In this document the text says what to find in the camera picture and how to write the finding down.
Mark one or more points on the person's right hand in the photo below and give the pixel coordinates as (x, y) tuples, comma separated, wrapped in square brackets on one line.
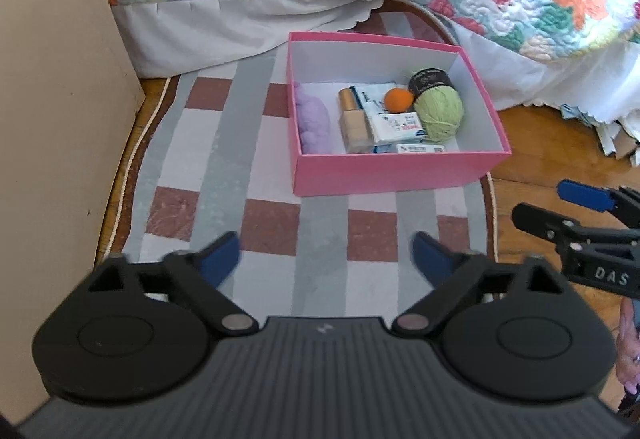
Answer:
[(629, 344)]

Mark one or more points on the beige cabinet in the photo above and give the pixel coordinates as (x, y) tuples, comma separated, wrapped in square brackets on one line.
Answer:
[(50, 119)]

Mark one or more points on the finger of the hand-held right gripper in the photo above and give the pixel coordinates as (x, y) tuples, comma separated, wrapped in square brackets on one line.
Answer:
[(542, 220), (585, 195)]

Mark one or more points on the green yarn ball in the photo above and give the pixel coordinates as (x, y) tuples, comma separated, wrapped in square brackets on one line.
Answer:
[(440, 111)]

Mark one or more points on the small white tissue pack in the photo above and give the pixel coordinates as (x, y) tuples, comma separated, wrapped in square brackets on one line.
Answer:
[(397, 128)]

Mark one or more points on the checkered oval rug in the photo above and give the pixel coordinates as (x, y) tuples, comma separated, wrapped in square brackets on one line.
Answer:
[(210, 159)]

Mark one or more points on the foundation bottle with gold cap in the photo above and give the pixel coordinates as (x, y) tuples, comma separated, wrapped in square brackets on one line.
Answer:
[(354, 129)]

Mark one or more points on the light blue wipes pack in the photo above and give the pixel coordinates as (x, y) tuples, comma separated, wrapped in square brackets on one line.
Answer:
[(372, 100)]

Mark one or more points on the pink cardboard box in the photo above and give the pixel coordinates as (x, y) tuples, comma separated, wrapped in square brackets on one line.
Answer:
[(390, 174)]

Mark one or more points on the purple plush toy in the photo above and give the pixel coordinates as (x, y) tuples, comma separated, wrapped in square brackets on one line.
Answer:
[(314, 119)]

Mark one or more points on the crumpled papers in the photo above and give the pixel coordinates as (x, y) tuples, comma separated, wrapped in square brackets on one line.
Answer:
[(615, 136)]

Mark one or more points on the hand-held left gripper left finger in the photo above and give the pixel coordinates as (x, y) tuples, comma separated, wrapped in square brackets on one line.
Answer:
[(220, 259)]

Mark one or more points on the orange makeup sponge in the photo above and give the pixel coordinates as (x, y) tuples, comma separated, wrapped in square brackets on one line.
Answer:
[(399, 100)]

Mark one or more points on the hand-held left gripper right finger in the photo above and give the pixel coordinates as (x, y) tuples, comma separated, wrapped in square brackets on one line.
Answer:
[(431, 259)]

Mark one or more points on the clear box with orange label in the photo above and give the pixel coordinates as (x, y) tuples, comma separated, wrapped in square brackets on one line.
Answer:
[(420, 148)]

